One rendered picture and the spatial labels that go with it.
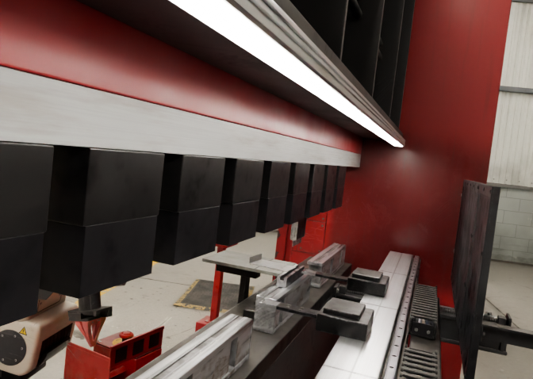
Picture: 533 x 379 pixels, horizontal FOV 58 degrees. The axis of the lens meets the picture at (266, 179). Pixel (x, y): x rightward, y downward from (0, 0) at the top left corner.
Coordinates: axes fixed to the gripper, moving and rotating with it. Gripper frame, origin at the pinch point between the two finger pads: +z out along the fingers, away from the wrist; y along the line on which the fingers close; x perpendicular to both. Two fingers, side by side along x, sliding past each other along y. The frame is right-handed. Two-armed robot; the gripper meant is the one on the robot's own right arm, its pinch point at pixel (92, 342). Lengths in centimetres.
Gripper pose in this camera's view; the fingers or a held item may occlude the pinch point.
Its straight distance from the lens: 143.2
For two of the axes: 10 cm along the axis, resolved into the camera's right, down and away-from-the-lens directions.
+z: 1.0, 9.9, -0.7
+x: 4.6, 0.2, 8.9
